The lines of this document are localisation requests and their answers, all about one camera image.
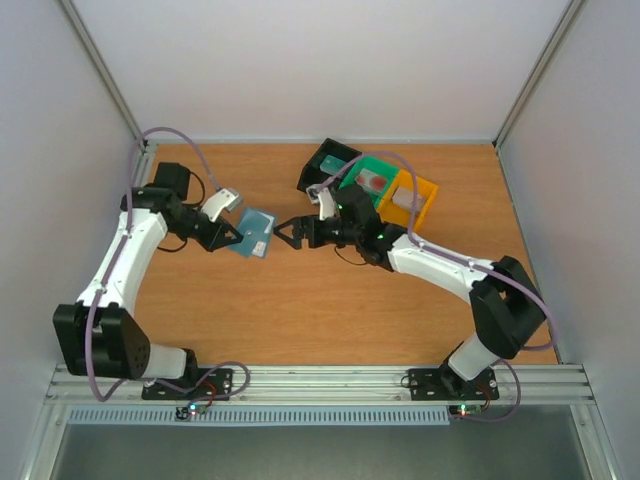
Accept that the teal card holder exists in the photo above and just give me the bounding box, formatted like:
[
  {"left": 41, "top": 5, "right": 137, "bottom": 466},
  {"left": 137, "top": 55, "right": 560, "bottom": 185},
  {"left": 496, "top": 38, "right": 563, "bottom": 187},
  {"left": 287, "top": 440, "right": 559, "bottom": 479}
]
[{"left": 228, "top": 207, "right": 276, "bottom": 259}]

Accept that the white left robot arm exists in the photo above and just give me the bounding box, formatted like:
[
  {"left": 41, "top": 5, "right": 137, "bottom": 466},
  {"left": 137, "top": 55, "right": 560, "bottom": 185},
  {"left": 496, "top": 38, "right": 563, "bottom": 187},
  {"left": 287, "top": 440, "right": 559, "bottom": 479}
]
[{"left": 53, "top": 162, "right": 243, "bottom": 398}]

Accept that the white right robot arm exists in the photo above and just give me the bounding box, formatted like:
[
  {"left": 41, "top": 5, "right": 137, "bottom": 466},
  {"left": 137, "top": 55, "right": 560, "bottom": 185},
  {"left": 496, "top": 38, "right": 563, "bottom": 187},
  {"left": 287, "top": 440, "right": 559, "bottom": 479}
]
[{"left": 274, "top": 185, "right": 547, "bottom": 398}]

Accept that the red patterned card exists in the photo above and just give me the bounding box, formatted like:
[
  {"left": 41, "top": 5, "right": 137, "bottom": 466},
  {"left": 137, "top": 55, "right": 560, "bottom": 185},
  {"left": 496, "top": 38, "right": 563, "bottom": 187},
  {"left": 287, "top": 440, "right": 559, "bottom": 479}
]
[{"left": 355, "top": 168, "right": 389, "bottom": 195}]

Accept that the teal card in bin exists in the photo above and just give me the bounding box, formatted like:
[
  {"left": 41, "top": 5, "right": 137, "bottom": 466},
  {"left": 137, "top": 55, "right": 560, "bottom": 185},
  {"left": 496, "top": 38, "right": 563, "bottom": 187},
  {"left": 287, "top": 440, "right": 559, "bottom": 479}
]
[{"left": 319, "top": 155, "right": 349, "bottom": 177}]

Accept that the white VIP card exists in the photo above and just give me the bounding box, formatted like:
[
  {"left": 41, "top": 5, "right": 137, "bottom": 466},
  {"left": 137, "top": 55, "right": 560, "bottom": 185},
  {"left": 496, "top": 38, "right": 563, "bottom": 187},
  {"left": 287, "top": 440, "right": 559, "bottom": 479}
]
[{"left": 392, "top": 187, "right": 420, "bottom": 211}]

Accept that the black plastic bin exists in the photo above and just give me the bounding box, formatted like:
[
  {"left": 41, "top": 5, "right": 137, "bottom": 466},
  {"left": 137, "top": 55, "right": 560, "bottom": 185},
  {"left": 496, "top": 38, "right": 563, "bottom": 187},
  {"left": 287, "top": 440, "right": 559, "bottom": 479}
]
[{"left": 297, "top": 138, "right": 361, "bottom": 204}]

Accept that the yellow plastic bin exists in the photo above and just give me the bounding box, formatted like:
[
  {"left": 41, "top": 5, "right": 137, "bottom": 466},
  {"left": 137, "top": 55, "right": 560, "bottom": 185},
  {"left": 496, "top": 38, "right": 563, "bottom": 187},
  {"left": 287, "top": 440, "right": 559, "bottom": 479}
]
[{"left": 376, "top": 170, "right": 438, "bottom": 232}]

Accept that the green plastic bin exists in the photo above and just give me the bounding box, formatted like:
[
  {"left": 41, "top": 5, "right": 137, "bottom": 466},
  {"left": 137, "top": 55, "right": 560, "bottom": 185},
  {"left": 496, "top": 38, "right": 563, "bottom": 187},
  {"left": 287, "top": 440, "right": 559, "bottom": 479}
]
[{"left": 332, "top": 156, "right": 400, "bottom": 208}]

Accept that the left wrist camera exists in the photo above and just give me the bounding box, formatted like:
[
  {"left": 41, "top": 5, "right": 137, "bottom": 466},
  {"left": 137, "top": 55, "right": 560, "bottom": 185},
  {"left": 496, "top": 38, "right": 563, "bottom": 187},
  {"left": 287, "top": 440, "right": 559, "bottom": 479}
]
[{"left": 200, "top": 188, "right": 243, "bottom": 218}]

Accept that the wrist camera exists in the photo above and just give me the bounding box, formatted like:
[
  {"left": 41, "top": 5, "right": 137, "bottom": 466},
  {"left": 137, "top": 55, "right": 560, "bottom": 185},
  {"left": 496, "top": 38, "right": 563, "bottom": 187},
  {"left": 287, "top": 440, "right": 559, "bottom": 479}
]
[
  {"left": 200, "top": 188, "right": 243, "bottom": 218},
  {"left": 306, "top": 184, "right": 338, "bottom": 221}
]

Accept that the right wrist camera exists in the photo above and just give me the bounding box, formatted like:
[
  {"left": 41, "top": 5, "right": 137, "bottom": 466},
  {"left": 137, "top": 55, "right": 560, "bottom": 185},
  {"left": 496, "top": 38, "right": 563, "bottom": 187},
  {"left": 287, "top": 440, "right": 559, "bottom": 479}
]
[{"left": 306, "top": 184, "right": 338, "bottom": 221}]

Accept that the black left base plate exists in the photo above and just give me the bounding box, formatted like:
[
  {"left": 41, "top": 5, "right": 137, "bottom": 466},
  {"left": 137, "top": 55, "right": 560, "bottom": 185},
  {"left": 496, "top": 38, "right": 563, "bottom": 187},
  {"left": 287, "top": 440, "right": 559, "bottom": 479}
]
[{"left": 141, "top": 368, "right": 234, "bottom": 401}]

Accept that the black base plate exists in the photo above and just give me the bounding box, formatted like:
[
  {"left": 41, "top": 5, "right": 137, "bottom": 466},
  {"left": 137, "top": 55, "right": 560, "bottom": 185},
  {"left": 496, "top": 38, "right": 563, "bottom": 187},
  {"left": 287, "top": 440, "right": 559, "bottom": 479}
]
[
  {"left": 141, "top": 368, "right": 234, "bottom": 401},
  {"left": 401, "top": 368, "right": 500, "bottom": 401}
]

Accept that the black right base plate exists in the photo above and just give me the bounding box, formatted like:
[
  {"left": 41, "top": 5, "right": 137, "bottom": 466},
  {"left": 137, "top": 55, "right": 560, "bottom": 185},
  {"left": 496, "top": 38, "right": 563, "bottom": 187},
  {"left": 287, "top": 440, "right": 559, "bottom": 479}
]
[{"left": 401, "top": 368, "right": 500, "bottom": 401}]

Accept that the grey slotted cable duct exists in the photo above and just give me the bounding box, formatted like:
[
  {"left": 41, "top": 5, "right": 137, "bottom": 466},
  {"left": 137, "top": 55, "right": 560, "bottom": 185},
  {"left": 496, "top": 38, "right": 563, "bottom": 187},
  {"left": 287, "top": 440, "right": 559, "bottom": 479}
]
[{"left": 68, "top": 406, "right": 449, "bottom": 427}]

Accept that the aluminium front rail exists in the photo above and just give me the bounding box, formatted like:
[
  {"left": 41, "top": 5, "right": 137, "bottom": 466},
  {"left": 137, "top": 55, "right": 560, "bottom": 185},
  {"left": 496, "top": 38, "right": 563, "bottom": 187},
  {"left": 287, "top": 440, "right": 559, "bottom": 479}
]
[{"left": 44, "top": 363, "right": 596, "bottom": 406}]

